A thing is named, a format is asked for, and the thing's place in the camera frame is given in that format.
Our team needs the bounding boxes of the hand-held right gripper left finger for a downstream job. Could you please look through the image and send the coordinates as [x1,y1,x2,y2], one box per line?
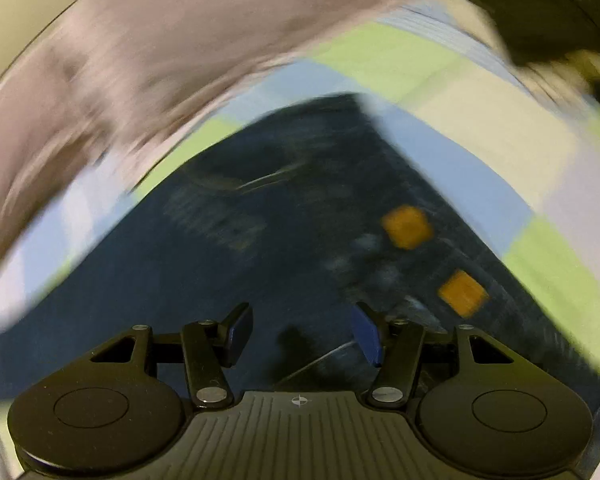
[89,302,254,407]

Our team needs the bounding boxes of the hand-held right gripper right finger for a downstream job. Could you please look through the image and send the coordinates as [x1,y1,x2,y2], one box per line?
[351,301,518,407]

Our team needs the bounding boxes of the dark blue jeans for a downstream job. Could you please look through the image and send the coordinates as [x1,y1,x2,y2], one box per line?
[0,92,600,396]

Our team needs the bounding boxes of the checked bed sheet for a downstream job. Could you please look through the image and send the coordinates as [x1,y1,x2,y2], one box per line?
[0,2,600,411]

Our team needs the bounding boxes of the pink pillow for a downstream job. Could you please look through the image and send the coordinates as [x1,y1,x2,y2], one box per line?
[0,0,461,281]

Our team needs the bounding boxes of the black garment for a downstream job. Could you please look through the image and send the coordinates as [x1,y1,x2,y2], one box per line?
[455,0,600,111]

